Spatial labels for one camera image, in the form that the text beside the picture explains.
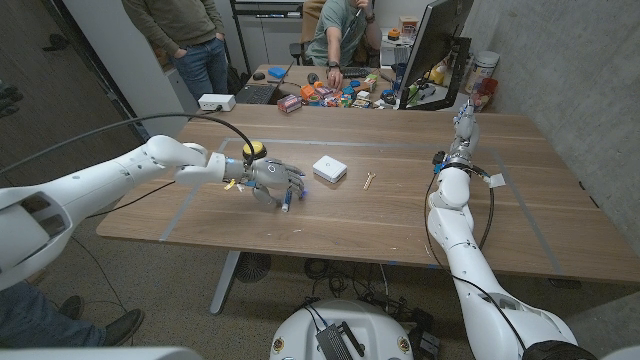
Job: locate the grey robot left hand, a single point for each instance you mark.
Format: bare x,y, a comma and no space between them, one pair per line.
270,175

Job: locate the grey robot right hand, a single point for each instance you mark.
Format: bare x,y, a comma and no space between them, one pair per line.
464,137

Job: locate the blue and white marker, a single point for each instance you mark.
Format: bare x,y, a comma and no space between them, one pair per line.
287,201

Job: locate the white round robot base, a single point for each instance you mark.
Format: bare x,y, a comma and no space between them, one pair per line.
375,327

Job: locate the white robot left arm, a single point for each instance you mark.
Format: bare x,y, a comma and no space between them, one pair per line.
100,185

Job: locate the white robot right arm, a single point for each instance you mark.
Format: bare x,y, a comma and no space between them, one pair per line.
460,230

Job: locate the white square box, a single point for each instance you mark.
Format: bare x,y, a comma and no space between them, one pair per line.
330,168

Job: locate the maroon printed small box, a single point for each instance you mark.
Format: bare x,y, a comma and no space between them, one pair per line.
289,103

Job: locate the white power strip box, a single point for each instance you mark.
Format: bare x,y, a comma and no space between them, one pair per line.
216,102

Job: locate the orange small box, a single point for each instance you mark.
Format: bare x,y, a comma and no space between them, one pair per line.
307,91

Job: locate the blue flat box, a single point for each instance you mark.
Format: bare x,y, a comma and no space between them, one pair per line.
277,72

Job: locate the yellow round cap black base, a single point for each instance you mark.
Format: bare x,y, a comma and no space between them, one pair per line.
254,149

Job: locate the white label tag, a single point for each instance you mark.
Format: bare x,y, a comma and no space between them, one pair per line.
497,180

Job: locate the yellow bottle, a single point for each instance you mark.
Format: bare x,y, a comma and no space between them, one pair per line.
436,75

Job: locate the white round canister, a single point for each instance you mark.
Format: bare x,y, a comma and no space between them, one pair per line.
482,67

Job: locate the black laptop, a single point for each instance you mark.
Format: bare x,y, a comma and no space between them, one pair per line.
256,94

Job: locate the round black floor fan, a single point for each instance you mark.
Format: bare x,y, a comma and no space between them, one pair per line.
252,267

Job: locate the wooden back desk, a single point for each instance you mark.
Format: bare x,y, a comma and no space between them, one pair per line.
300,82

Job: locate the black computer mouse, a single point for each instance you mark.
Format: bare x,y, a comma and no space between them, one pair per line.
258,76

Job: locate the black computer monitor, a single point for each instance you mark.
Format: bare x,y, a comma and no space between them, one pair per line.
435,35

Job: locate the green and white carton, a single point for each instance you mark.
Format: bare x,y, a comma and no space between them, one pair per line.
370,82

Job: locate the grey metal table leg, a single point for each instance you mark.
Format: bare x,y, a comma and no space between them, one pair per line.
224,282

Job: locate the black keyboard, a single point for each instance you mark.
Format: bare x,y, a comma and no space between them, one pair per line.
356,72

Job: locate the black metal shelf rack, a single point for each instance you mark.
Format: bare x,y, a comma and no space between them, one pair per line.
239,30

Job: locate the seated person green t-shirt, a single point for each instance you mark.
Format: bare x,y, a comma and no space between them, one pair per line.
337,25

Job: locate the standing person olive sweater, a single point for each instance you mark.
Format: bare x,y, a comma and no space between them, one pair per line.
175,25

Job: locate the black device on base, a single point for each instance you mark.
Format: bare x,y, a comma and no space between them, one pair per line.
334,342

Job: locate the white robot torso edge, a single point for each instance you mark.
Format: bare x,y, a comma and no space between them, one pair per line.
100,354

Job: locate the person in blue jeans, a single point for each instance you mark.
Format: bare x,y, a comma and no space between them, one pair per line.
30,315

